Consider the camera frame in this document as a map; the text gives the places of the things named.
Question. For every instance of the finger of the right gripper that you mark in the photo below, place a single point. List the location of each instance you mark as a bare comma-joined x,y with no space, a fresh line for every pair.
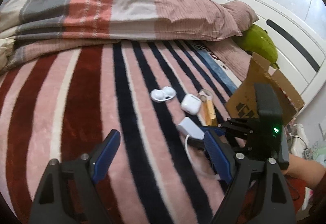
218,131
195,143

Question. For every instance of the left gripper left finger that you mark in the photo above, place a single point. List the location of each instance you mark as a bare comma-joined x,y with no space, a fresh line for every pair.
66,192

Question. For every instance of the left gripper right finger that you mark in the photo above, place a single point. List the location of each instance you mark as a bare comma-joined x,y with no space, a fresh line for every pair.
257,192

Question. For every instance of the white cable adapter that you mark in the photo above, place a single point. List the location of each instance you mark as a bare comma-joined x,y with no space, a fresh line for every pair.
189,129

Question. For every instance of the white earbuds case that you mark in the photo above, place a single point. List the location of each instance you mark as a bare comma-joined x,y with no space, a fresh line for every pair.
191,104

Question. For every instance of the tape roll with dispenser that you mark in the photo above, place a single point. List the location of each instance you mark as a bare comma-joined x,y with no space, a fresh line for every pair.
205,95

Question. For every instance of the person right hand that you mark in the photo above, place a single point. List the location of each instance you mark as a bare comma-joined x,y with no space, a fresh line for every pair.
311,172

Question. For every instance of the brown cardboard box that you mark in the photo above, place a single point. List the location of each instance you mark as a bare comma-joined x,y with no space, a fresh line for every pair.
265,95

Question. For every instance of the white contact lens case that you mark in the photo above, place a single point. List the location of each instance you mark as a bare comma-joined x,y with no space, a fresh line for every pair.
165,94

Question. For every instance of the striped fleece blanket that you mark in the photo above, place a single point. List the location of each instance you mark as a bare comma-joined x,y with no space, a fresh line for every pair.
64,104

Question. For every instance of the white bed headboard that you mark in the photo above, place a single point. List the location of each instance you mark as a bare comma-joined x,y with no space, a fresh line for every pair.
301,52

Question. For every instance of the green plush toy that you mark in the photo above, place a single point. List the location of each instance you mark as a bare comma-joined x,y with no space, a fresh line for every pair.
257,40

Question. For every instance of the pink striped pillow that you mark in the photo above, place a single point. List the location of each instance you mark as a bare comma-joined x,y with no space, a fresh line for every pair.
242,13

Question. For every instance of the cream fluffy blanket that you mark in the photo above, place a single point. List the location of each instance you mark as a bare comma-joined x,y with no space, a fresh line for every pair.
6,54

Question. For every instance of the striped folded quilt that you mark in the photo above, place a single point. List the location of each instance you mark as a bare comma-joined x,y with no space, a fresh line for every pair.
70,23

